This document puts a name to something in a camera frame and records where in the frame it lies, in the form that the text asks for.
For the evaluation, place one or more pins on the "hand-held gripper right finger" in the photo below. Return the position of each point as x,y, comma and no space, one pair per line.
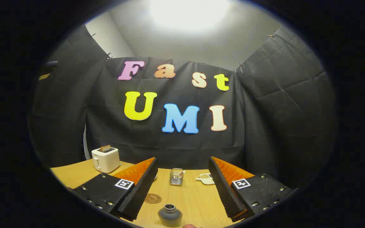
227,193

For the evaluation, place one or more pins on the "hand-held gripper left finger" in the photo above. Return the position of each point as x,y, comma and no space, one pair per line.
138,196

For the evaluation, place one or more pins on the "round cork coaster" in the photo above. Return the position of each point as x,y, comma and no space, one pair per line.
152,198

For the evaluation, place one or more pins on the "silver bottle with green label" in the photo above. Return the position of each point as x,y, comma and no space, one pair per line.
169,217

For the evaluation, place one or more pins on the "white divided grain dish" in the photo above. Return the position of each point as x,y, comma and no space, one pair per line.
206,180

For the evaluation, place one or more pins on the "wooden table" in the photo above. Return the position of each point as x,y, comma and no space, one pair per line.
195,202

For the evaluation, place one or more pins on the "clear glass straw holder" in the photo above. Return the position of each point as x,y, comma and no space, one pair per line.
176,178

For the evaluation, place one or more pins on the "white toaster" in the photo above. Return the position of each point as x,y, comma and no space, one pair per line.
106,161

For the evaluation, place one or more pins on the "toast slice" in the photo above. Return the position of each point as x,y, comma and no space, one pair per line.
105,148

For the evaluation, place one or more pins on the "black backdrop cloth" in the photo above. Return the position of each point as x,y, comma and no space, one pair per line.
265,110

